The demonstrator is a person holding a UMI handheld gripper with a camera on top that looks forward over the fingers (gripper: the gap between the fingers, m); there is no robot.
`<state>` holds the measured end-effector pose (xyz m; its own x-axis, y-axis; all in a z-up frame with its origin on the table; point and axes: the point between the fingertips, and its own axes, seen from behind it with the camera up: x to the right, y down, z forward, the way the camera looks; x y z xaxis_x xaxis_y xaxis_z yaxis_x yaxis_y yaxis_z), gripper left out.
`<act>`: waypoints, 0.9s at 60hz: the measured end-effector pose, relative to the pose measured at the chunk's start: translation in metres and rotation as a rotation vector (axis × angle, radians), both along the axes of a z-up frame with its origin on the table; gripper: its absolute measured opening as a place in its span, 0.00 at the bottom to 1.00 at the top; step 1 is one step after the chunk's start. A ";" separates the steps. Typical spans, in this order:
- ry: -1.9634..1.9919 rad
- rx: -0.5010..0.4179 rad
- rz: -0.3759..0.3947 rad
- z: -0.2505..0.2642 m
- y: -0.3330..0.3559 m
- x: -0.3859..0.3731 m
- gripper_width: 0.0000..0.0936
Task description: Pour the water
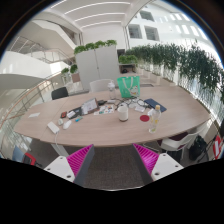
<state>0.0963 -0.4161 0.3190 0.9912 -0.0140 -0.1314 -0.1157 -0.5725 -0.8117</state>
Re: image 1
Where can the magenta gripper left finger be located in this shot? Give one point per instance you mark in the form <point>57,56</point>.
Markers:
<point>74,167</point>

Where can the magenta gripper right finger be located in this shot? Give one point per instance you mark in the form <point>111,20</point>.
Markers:
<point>154,166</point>

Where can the white chair right side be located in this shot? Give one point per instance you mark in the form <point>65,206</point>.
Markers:
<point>176,145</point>

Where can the white computer mouse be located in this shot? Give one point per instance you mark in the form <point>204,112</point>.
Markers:
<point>67,124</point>

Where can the white power adapter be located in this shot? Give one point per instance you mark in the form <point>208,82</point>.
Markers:
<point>53,127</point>

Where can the red bottle lid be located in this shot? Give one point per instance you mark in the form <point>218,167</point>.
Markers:
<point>144,118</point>

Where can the black backpack on floor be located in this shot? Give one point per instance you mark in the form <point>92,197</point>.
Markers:
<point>197,148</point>

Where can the clear bottle yellow cap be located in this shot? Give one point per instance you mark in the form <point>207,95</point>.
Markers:
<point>154,116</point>

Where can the white paper cup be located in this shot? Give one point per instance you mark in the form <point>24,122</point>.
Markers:
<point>123,113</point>

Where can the colourful printed leaflet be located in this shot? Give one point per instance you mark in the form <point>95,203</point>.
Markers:
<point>106,109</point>

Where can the dark blue notebook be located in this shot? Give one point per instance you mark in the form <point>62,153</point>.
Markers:
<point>152,103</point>

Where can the white card on table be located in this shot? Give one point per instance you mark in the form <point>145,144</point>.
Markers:
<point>34,115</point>

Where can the black office chair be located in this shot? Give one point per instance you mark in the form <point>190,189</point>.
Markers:
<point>59,93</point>

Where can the green tote bag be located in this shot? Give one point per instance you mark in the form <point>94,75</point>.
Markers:
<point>129,86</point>

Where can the white chair behind table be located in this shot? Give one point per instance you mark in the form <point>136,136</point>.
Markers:
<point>99,85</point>

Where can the clear plastic bottle white cap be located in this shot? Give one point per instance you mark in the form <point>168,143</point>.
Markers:
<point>111,88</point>

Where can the white tall cabinet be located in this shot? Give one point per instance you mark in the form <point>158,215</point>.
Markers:
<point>95,64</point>

